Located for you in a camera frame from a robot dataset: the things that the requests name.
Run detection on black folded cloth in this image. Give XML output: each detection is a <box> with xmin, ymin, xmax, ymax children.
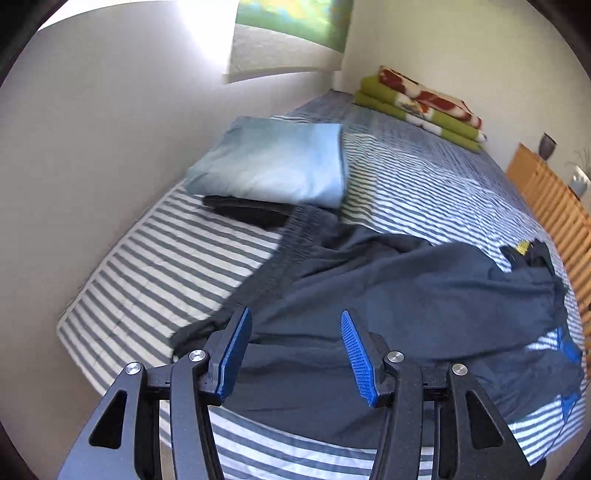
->
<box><xmin>203</xmin><ymin>195</ymin><xmax>296</xmax><ymax>229</ymax></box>

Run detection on black garment with yellow label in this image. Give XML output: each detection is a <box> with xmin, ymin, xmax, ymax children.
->
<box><xmin>500</xmin><ymin>237</ymin><xmax>568</xmax><ymax>291</ymax></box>

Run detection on grey vase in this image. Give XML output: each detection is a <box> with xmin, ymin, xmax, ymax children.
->
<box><xmin>538</xmin><ymin>132</ymin><xmax>558</xmax><ymax>162</ymax></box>

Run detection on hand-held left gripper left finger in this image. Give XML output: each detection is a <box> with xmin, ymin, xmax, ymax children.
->
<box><xmin>55</xmin><ymin>307</ymin><xmax>254</xmax><ymax>480</ymax></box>

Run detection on green floral folded blanket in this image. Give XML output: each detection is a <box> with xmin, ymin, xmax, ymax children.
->
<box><xmin>353</xmin><ymin>65</ymin><xmax>488</xmax><ymax>153</ymax></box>

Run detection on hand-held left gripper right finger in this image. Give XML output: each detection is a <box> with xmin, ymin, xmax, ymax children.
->
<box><xmin>340</xmin><ymin>309</ymin><xmax>541</xmax><ymax>480</ymax></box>

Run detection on light blue folded cloth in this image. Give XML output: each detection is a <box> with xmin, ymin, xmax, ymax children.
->
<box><xmin>185</xmin><ymin>115</ymin><xmax>349</xmax><ymax>210</ymax></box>

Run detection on dark blue-grey pants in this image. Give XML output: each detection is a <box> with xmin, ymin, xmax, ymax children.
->
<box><xmin>171</xmin><ymin>205</ymin><xmax>583</xmax><ymax>450</ymax></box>

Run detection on green wall poster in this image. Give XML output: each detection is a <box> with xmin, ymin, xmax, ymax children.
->
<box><xmin>233</xmin><ymin>0</ymin><xmax>354</xmax><ymax>54</ymax></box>

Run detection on striped bed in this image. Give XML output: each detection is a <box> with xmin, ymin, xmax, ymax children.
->
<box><xmin>55</xmin><ymin>88</ymin><xmax>587</xmax><ymax>480</ymax></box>

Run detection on bright blue garment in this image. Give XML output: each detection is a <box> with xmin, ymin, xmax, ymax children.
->
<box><xmin>551</xmin><ymin>325</ymin><xmax>583</xmax><ymax>425</ymax></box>

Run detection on wooden slatted frame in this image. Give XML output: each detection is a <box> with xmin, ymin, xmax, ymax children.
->
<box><xmin>505</xmin><ymin>142</ymin><xmax>591</xmax><ymax>342</ymax></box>

